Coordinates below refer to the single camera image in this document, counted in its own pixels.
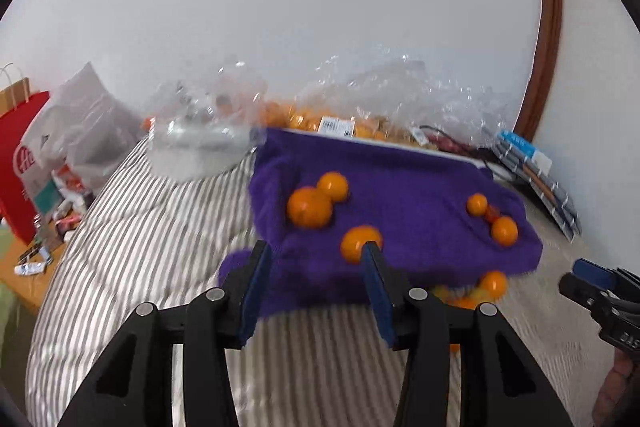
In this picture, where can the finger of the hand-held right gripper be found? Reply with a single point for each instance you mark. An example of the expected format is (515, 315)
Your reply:
(580, 289)
(592, 269)

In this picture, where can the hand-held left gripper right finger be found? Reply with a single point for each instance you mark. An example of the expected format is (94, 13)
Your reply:
(377, 302)

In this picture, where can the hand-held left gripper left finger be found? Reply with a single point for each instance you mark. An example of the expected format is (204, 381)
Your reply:
(255, 292)

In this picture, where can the orange mandarin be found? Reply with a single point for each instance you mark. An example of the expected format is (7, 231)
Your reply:
(357, 242)
(332, 186)
(476, 204)
(492, 283)
(310, 207)
(462, 303)
(504, 231)

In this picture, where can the purple towel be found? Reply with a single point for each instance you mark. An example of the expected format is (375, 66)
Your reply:
(400, 207)

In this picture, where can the small red fruit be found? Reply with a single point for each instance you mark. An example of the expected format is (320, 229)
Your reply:
(491, 213)

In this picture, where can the person's right hand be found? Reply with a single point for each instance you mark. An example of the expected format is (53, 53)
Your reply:
(617, 387)

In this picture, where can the small yellow-green fruit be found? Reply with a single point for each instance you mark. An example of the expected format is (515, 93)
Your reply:
(477, 294)

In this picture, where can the blue flat packet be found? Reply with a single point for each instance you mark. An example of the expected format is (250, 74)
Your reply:
(525, 149)

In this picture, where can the crumpled clear plastic bag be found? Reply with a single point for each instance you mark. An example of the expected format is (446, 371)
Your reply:
(200, 137)
(460, 112)

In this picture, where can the red packet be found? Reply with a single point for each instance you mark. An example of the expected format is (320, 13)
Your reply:
(442, 143)

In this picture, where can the clear plastic bag of mandarins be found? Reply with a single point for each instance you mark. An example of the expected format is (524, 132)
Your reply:
(325, 119)

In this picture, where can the pile of small packets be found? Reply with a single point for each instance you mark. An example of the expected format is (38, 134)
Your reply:
(55, 227)

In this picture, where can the wooden side table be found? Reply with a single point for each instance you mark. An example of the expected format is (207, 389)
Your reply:
(22, 282)

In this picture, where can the white plastic bag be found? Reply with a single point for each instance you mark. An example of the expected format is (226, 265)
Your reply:
(85, 127)

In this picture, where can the red paper bag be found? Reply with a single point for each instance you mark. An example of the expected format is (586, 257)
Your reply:
(20, 177)

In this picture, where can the brown paper bag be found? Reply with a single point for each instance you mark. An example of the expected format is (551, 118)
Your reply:
(12, 92)

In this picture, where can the brown wooden door frame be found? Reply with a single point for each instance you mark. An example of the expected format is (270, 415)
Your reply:
(545, 32)

